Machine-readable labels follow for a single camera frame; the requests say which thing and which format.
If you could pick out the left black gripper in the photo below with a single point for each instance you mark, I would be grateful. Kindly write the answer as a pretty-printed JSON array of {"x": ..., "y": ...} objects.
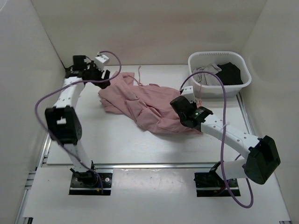
[{"x": 92, "y": 66}]

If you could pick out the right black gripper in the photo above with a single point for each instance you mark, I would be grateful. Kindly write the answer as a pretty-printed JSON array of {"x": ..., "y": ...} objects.
[{"x": 193, "y": 104}]

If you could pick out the pink trousers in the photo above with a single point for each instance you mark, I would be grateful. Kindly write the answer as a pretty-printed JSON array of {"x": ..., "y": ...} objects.
[{"x": 147, "y": 105}]

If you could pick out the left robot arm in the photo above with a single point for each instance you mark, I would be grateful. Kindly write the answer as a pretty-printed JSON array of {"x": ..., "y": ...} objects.
[{"x": 62, "y": 120}]

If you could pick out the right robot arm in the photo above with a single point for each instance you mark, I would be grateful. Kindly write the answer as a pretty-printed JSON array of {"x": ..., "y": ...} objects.
[{"x": 260, "y": 156}]

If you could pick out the grey garment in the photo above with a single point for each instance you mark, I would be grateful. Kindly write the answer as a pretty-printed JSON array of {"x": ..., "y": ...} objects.
[{"x": 206, "y": 78}]

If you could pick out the white laundry basket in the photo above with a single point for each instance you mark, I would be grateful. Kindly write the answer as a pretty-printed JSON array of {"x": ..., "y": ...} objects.
[{"x": 205, "y": 58}]

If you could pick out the black garment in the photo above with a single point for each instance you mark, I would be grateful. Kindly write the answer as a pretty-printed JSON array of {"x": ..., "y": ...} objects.
[{"x": 229, "y": 74}]

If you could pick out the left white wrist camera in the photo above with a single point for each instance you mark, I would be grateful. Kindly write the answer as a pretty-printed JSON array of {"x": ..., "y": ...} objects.
[{"x": 100, "y": 61}]

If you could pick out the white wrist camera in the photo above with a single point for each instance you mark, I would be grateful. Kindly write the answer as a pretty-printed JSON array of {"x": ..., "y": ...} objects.
[
  {"x": 100, "y": 61},
  {"x": 188, "y": 93}
]

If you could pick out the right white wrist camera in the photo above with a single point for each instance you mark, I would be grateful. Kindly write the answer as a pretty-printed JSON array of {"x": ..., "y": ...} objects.
[{"x": 188, "y": 93}]

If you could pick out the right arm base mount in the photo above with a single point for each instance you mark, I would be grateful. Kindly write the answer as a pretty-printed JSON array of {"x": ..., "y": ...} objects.
[{"x": 210, "y": 184}]

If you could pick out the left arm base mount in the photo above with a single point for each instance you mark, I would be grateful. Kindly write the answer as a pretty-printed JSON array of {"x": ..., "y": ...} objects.
[{"x": 89, "y": 184}]

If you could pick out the aluminium frame rail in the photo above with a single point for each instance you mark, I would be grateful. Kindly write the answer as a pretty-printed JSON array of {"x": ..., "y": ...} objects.
[{"x": 152, "y": 178}]

